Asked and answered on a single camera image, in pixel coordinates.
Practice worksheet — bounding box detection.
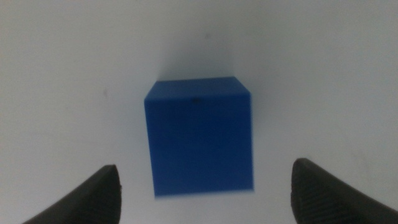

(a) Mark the blue cube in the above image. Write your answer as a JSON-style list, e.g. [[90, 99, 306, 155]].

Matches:
[[144, 76, 255, 198]]

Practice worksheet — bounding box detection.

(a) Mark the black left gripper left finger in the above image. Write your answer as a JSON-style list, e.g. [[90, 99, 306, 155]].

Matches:
[[21, 164, 123, 224]]

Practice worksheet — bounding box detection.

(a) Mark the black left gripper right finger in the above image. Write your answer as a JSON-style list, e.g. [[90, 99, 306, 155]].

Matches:
[[290, 157, 398, 224]]

